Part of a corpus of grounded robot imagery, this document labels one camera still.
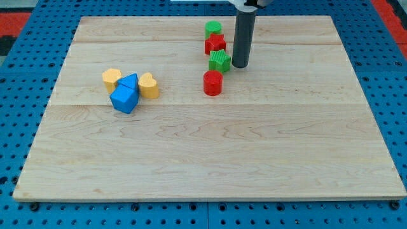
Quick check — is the red star block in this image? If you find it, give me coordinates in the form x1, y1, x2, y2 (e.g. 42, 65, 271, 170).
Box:
204, 33, 226, 55

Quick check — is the green star block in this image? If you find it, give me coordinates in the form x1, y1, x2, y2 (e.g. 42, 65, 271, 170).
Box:
208, 49, 231, 73

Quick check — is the blue cube block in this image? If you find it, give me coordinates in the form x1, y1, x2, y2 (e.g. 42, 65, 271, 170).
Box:
109, 85, 139, 114

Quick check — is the grey cylindrical pointer rod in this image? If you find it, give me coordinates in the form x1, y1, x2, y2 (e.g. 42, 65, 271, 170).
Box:
232, 10, 256, 68

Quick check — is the blue triangle block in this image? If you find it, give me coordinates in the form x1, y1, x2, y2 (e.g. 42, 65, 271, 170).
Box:
118, 73, 139, 92

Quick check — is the red cylinder block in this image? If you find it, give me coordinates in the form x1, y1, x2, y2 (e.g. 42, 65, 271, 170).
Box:
203, 70, 223, 96

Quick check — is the yellow heart block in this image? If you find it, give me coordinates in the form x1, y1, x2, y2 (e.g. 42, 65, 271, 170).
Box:
138, 73, 160, 99

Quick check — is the green cylinder block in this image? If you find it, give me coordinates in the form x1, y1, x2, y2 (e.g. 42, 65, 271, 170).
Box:
204, 20, 222, 39

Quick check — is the yellow hexagon block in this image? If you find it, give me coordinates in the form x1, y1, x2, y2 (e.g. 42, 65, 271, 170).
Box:
102, 68, 122, 94

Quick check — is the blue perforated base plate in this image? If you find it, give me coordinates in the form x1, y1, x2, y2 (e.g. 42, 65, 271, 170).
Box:
1, 0, 406, 228

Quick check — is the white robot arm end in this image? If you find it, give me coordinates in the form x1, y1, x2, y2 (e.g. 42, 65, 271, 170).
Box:
228, 0, 273, 13

